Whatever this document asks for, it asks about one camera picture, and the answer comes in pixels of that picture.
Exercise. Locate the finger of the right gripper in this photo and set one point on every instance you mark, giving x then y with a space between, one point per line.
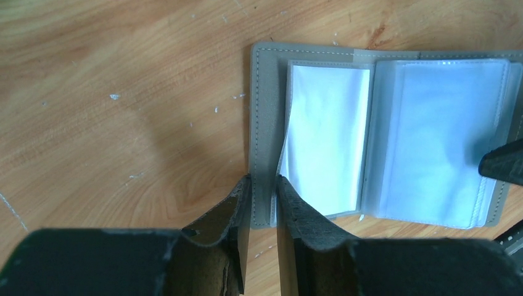
504 163
511 242

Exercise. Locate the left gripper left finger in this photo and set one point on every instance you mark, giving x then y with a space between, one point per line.
206 257

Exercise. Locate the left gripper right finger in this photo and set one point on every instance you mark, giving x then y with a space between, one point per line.
317 257

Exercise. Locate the grey card holder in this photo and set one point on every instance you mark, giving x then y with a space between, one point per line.
396 135

